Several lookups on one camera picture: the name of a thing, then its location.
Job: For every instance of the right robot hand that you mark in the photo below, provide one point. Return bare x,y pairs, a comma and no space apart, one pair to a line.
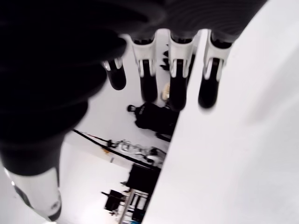
58,58

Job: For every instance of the long black rod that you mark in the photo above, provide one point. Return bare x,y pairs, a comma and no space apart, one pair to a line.
112,150

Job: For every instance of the bulky black equipment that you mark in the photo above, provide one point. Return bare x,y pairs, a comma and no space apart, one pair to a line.
155,119

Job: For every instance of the black equipment on stand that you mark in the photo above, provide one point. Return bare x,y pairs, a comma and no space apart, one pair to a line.
114,199

